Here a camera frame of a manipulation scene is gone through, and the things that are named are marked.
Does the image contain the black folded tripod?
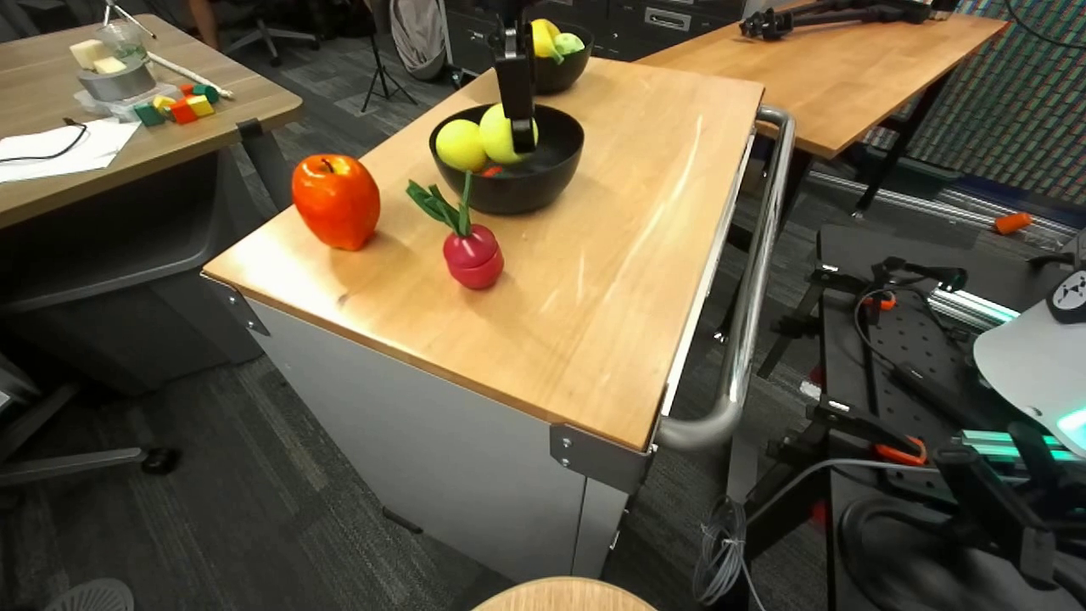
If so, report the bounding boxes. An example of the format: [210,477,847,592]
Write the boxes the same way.
[736,0,937,43]

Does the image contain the gray metal floor rail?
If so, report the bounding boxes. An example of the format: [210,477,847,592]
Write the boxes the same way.
[805,167,1079,249]

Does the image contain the black plastic bowl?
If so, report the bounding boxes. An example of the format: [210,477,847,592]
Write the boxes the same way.
[428,101,588,216]
[496,13,594,97]

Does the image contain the gray cable bundle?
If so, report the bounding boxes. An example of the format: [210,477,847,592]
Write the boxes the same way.
[687,456,944,611]

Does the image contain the orange bell pepper toy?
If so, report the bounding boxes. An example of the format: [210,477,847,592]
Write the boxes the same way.
[288,151,382,256]

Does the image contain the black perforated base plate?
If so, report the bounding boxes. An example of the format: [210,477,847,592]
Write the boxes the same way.
[814,216,1086,611]

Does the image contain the small orange clamp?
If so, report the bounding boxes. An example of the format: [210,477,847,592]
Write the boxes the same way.
[992,207,1038,241]

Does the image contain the dark office chair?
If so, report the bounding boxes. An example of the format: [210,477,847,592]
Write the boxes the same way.
[213,0,324,67]

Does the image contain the black standing tripod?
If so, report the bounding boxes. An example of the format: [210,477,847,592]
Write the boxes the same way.
[355,0,425,114]

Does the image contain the white thin stick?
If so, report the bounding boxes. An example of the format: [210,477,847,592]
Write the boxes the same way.
[141,47,238,101]

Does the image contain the orange-handled clamp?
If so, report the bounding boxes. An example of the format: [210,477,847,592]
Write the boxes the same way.
[864,430,934,472]

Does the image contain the light wooden office desk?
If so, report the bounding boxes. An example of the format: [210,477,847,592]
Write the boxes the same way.
[0,9,306,396]

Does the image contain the round wooden stool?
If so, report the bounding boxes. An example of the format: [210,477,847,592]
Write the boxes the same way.
[470,575,663,611]

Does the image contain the clear plastic container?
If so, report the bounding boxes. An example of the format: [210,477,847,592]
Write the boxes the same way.
[66,16,157,110]

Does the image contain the aluminium extrusion bar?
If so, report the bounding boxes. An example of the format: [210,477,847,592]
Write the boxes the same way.
[922,282,1026,334]

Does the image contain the striped acoustic panel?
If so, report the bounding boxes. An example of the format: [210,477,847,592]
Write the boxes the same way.
[905,0,1086,214]

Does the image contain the red radish toy green leaves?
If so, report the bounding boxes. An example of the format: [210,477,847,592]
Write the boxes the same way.
[403,167,509,295]

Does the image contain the colourful toy blocks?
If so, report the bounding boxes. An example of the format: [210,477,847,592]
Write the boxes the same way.
[132,79,224,129]

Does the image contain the white paper sheet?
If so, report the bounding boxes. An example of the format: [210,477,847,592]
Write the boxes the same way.
[0,114,147,185]

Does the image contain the yellow lemon toy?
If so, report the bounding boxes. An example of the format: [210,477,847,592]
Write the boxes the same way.
[435,114,488,177]
[477,101,544,167]

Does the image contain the gray office chair base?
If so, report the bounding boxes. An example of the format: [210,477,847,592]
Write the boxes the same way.
[0,351,185,491]

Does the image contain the yellow banana toy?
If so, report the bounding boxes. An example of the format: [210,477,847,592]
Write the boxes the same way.
[526,16,568,64]

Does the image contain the metal cart handle bar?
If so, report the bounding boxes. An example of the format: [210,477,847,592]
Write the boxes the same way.
[652,106,797,457]

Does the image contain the white cart wooden top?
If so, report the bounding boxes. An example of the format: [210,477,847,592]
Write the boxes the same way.
[201,54,797,584]

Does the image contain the orange-brown wooden desk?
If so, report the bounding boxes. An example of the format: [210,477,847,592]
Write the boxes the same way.
[639,8,1012,216]

